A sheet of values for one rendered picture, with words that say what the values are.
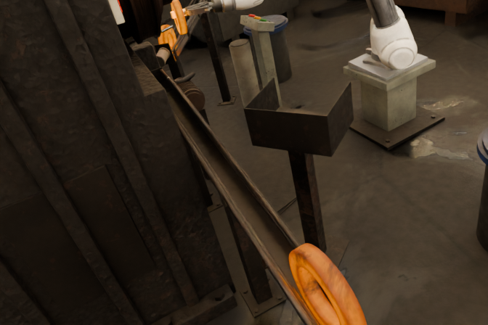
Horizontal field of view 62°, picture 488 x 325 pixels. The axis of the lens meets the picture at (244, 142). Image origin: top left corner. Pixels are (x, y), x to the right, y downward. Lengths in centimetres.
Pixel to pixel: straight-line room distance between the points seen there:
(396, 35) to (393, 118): 54
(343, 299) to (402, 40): 136
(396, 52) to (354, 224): 75
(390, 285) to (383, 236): 23
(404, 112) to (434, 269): 95
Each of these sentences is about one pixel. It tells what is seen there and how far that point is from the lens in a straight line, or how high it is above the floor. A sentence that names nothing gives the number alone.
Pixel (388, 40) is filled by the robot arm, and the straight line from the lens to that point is 187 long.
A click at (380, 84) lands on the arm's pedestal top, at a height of 34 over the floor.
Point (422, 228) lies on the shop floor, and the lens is 178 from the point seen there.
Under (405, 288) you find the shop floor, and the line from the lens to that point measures 159.
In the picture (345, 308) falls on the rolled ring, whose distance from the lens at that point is 68.
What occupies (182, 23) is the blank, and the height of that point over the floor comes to 82.
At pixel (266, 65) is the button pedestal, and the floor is 33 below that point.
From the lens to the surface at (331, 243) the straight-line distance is 171.
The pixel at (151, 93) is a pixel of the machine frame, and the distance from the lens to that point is 109.
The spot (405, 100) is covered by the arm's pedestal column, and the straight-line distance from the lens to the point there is 227.
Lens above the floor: 128
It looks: 32 degrees down
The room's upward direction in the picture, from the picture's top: 14 degrees counter-clockwise
